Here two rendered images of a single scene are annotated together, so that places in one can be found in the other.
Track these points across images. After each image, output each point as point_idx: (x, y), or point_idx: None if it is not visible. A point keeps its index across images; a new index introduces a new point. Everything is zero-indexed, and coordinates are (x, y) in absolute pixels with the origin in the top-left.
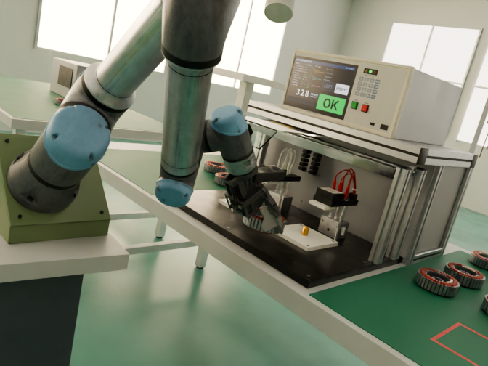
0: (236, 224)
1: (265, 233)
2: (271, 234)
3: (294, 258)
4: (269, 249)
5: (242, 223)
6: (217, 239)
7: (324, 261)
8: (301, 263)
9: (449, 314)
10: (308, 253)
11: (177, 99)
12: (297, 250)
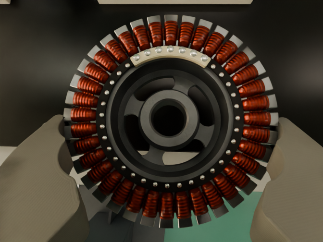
0: (31, 78)
1: (113, 35)
2: (122, 19)
3: (276, 89)
4: (205, 115)
5: (32, 50)
6: (75, 177)
7: (314, 5)
8: (307, 94)
9: None
10: (263, 11)
11: None
12: (234, 28)
